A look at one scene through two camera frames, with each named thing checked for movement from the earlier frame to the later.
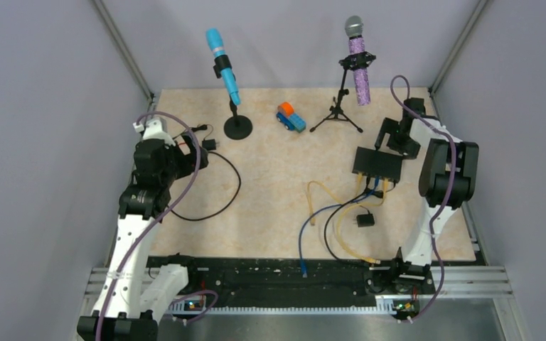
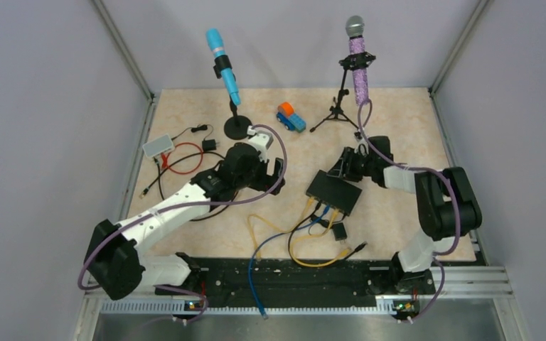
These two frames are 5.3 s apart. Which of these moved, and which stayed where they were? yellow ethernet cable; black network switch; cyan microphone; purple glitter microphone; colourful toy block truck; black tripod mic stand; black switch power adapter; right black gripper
Moved: yellow ethernet cable; right black gripper; black switch power adapter; black network switch
Stayed: purple glitter microphone; colourful toy block truck; cyan microphone; black tripod mic stand
